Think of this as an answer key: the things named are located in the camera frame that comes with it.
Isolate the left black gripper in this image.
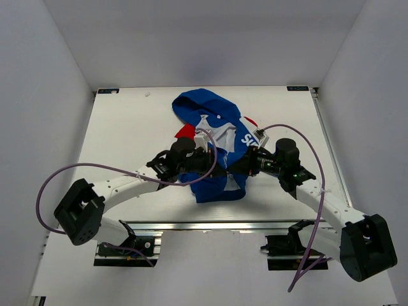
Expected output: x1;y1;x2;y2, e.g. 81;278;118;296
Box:
177;147;226;179

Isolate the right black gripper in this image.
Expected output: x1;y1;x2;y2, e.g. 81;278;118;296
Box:
226;145;284;177

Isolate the blue white red jacket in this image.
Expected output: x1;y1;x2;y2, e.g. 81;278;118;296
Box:
171;89;264;203

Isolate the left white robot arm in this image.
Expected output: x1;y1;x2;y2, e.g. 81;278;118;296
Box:
54;137;218;254

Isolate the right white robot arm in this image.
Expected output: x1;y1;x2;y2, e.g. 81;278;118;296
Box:
228;138;398;282

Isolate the left blue table label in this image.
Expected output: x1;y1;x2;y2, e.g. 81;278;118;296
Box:
97;89;119;94

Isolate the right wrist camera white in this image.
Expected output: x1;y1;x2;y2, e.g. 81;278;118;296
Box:
253;128;269;148

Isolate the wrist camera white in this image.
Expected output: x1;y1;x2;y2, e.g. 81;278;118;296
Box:
194;128;213;152
253;128;269;148

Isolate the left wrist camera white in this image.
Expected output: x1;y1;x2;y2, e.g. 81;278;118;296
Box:
194;128;213;152

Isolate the aluminium front rail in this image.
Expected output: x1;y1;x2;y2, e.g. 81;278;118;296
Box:
117;219;361;238

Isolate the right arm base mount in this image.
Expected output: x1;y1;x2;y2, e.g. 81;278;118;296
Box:
260;220;314;271

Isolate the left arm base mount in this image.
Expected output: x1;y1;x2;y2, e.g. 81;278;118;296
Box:
94;221;159;268

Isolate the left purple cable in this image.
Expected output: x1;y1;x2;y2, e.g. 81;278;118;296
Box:
35;127;219;267

